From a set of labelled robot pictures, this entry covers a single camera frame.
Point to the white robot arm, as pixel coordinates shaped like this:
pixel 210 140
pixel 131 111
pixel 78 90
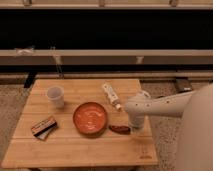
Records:
pixel 195 144

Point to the orange bowl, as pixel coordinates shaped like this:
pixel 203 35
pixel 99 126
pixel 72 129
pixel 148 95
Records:
pixel 90 118

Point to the black floor device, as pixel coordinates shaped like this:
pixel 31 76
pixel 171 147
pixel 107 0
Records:
pixel 183 85

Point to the white tube bottle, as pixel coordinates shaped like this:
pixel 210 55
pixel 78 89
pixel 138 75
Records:
pixel 111 95

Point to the wooden table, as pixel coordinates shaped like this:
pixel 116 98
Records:
pixel 65 147

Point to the white plastic cup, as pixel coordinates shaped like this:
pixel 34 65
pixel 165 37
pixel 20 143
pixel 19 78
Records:
pixel 55 95

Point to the grey metal rail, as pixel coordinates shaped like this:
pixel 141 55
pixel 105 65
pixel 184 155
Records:
pixel 40 57

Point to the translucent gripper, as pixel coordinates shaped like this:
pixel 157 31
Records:
pixel 136 130

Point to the dark red dried pepper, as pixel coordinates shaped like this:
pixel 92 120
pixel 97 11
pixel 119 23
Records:
pixel 124 130

